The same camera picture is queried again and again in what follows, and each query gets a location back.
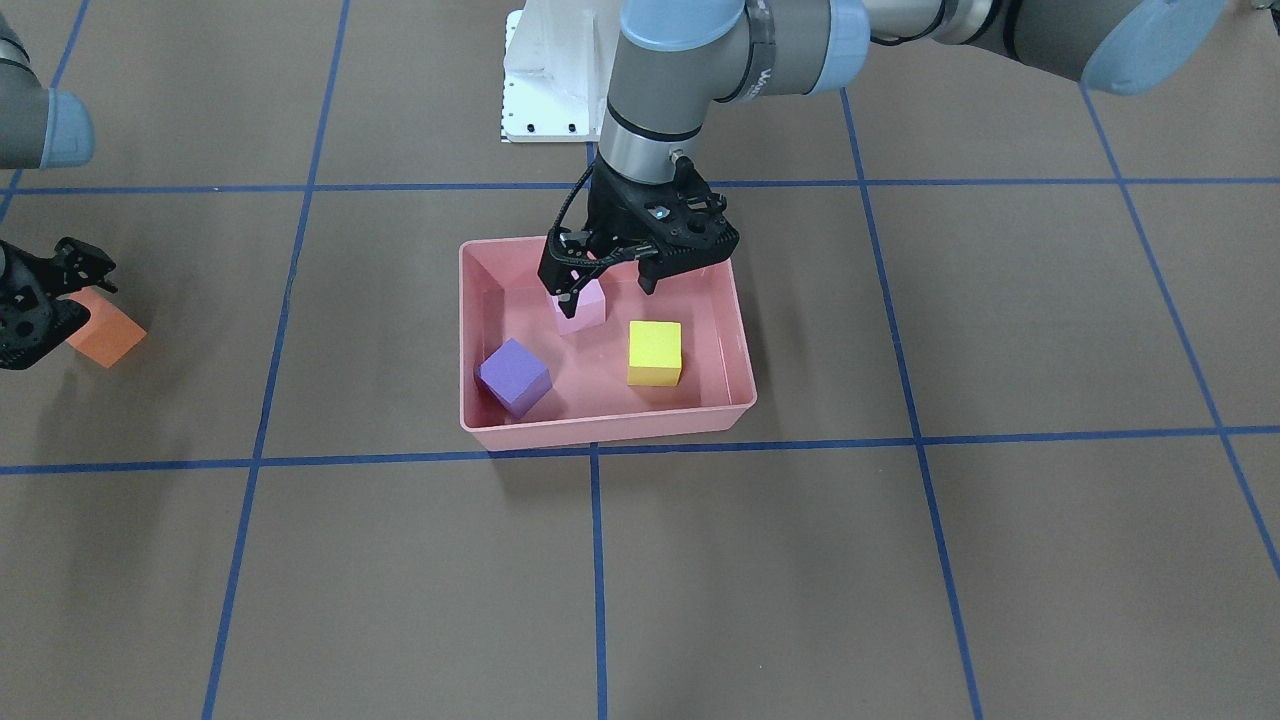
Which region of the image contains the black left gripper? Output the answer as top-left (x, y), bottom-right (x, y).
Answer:
top-left (538, 160), bottom-right (740, 319)

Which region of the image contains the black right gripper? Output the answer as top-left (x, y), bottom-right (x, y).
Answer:
top-left (1, 237), bottom-right (118, 372)

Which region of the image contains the pink foam block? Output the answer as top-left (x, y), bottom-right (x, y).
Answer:
top-left (548, 279), bottom-right (607, 336)

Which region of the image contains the orange foam block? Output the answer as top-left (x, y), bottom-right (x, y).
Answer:
top-left (67, 288), bottom-right (147, 368)

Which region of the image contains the yellow foam block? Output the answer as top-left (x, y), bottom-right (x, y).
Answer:
top-left (627, 320), bottom-right (684, 387)

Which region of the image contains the purple foam block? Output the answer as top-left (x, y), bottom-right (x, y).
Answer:
top-left (475, 338), bottom-right (553, 419)

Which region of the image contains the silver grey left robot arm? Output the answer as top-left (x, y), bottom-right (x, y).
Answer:
top-left (538, 1), bottom-right (1224, 319)

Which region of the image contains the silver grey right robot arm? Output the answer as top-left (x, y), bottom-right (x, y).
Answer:
top-left (1, 20), bottom-right (118, 372)

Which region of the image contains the pink plastic bin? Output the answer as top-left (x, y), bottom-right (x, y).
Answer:
top-left (458, 237), bottom-right (758, 451)

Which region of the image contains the black camera cable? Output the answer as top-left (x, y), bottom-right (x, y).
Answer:
top-left (548, 165), bottom-right (602, 241)

